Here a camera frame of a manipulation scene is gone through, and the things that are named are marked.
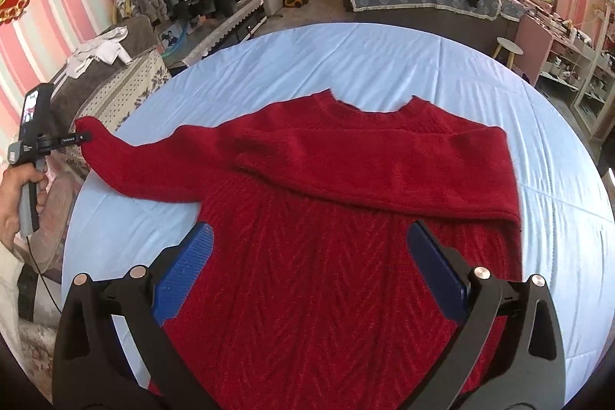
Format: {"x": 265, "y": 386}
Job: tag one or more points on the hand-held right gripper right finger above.
{"x": 437, "y": 270}

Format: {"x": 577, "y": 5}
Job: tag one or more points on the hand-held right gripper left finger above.
{"x": 185, "y": 275}

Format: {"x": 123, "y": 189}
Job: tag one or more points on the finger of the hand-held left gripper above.
{"x": 67, "y": 138}

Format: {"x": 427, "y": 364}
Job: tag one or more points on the red knitted sweater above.
{"x": 312, "y": 246}

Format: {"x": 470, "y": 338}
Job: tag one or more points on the person's left forearm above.
{"x": 9, "y": 280}

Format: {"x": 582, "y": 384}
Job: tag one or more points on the person's left hand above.
{"x": 9, "y": 208}

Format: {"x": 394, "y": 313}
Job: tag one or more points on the dotted lace furniture cover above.
{"x": 125, "y": 95}

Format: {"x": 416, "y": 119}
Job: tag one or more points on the white cloth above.
{"x": 103, "y": 49}

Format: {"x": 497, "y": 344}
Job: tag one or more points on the light blue bed sheet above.
{"x": 384, "y": 64}

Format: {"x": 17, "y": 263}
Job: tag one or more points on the white round stool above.
{"x": 509, "y": 45}

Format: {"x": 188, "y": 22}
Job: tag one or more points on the white shelf unit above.
{"x": 591, "y": 78}

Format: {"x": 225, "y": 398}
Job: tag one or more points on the white storage box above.
{"x": 273, "y": 2}

